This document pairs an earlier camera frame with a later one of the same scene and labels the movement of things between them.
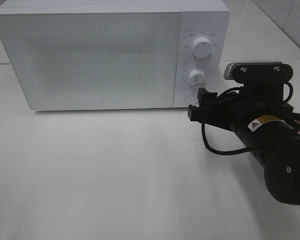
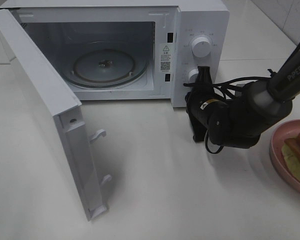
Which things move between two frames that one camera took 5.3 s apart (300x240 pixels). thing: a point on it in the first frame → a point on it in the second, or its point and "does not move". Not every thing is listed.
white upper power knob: (201, 47) does not move
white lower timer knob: (197, 78) does not move
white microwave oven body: (86, 54) does not move
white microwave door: (94, 60) → (65, 106)
